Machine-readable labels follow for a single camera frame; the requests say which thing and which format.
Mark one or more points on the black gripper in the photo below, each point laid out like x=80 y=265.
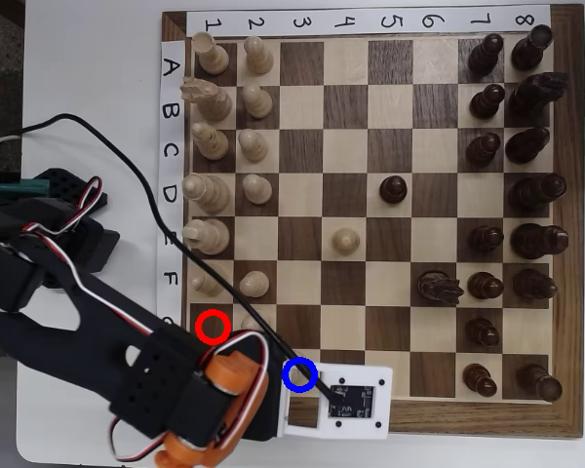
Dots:
x=272 y=411

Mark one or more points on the black and orange robot arm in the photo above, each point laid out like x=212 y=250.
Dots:
x=102 y=317

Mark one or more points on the light wooden pawn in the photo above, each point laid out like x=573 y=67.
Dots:
x=259 y=57
x=346 y=240
x=253 y=146
x=253 y=284
x=257 y=189
x=258 y=103
x=251 y=323

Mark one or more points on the light wooden bishop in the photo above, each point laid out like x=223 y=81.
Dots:
x=213 y=144
x=202 y=285

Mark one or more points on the light wooden king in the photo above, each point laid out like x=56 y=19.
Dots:
x=209 y=236

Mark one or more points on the dark wooden knight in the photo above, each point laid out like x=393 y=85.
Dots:
x=436 y=287
x=534 y=95

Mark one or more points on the wooden chess board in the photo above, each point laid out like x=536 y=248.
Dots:
x=468 y=419

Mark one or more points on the light wooden queen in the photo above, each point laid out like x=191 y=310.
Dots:
x=212 y=195

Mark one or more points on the dark wooden pawn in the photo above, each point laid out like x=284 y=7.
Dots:
x=484 y=285
x=482 y=56
x=485 y=102
x=393 y=189
x=479 y=380
x=481 y=149
x=485 y=239
x=481 y=332

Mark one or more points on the dark wooden rook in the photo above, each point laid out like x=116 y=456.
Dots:
x=538 y=382
x=529 y=51

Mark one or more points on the dark wooden bishop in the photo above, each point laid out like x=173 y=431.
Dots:
x=531 y=284
x=526 y=145

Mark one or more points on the light wooden knight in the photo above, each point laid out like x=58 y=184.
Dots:
x=214 y=102

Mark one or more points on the dark wooden king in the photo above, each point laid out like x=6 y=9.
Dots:
x=536 y=241

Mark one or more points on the white letter label strip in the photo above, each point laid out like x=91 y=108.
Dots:
x=173 y=97

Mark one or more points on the teal green board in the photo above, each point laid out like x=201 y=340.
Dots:
x=24 y=186

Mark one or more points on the dark wooden queen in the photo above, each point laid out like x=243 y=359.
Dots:
x=534 y=192

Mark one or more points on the light wooden rook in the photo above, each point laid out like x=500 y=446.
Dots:
x=214 y=58

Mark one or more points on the white number label strip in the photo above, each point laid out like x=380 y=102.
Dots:
x=273 y=22

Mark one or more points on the white camera mount with board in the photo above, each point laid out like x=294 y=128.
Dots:
x=365 y=374

